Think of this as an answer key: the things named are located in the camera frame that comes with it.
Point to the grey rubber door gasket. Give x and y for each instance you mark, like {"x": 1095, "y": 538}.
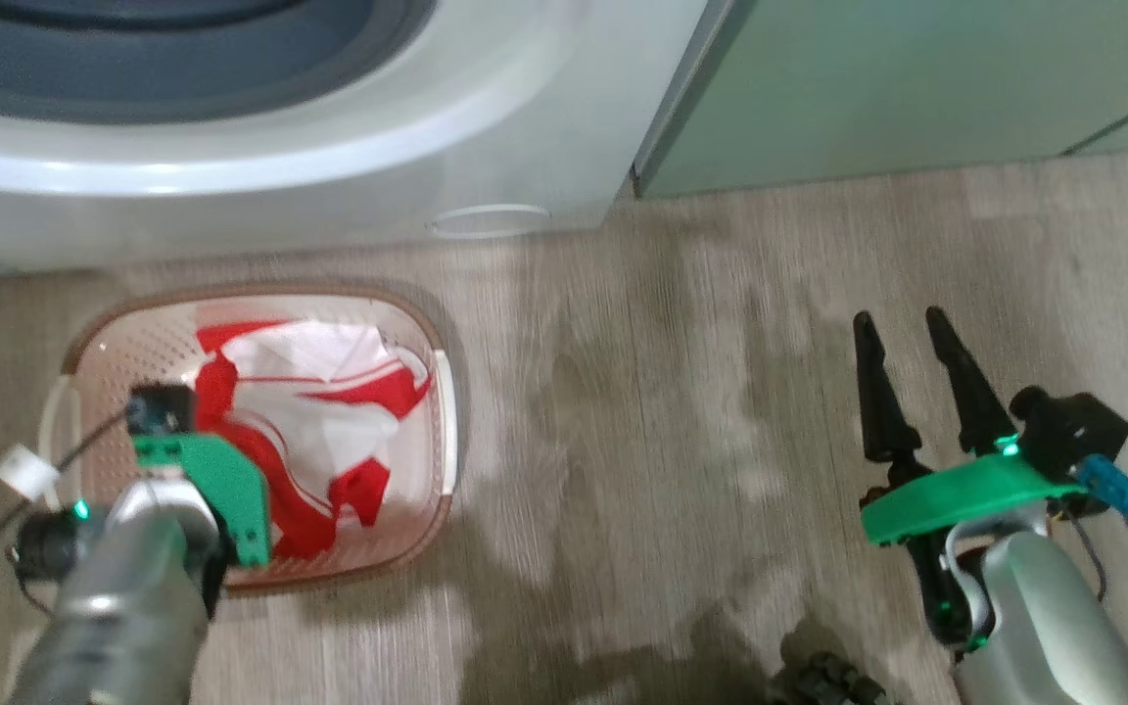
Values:
{"x": 182, "y": 83}

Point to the white front-load washing machine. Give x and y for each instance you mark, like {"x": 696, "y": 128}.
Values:
{"x": 329, "y": 196}

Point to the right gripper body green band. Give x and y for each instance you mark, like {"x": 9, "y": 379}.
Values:
{"x": 965, "y": 494}

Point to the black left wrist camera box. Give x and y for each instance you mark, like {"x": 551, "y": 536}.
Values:
{"x": 161, "y": 411}

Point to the red and white garment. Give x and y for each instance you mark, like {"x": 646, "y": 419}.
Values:
{"x": 319, "y": 392}

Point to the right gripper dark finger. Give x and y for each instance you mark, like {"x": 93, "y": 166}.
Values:
{"x": 885, "y": 401}
{"x": 975, "y": 401}

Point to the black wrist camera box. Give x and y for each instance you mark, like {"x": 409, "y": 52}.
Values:
{"x": 1073, "y": 426}
{"x": 161, "y": 411}

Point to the round white filter cover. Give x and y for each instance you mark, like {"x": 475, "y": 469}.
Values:
{"x": 486, "y": 220}

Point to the cream laundry basket brown rim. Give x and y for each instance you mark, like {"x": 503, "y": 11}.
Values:
{"x": 417, "y": 490}

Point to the pale green cabinet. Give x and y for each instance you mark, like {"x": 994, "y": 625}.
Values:
{"x": 868, "y": 88}

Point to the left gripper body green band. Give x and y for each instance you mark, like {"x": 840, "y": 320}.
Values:
{"x": 226, "y": 480}

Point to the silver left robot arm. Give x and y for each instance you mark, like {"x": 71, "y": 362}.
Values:
{"x": 114, "y": 607}

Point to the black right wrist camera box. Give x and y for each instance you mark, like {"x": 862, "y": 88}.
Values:
{"x": 1073, "y": 426}

